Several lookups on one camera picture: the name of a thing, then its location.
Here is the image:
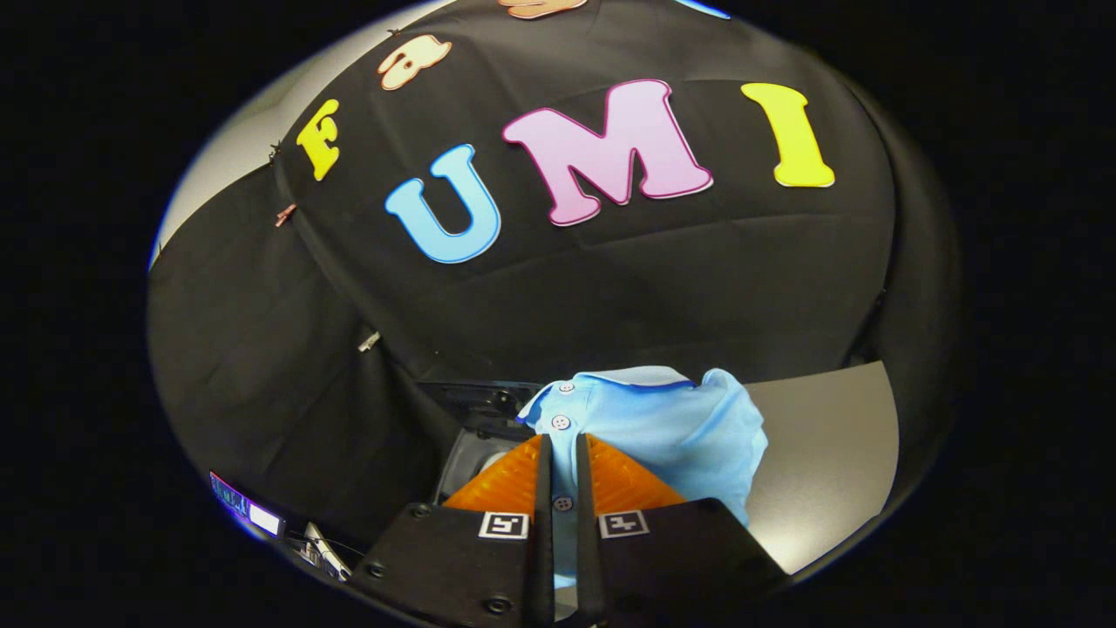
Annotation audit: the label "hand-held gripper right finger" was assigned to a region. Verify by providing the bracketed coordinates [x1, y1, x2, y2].
[574, 432, 790, 628]

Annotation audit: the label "small silver washing machine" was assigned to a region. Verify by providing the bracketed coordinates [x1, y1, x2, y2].
[417, 379, 546, 509]

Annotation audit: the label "black backdrop cloth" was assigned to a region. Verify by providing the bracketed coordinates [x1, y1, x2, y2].
[146, 0, 960, 559]

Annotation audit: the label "small lit screen device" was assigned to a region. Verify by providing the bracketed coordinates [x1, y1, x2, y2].
[209, 471, 287, 539]

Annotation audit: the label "light blue polo shirt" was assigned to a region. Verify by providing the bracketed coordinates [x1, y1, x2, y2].
[516, 366, 770, 590]

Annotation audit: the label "thin cables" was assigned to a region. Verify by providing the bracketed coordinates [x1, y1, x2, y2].
[288, 522, 354, 584]

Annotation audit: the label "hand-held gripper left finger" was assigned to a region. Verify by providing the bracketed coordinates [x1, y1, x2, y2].
[349, 433, 556, 628]

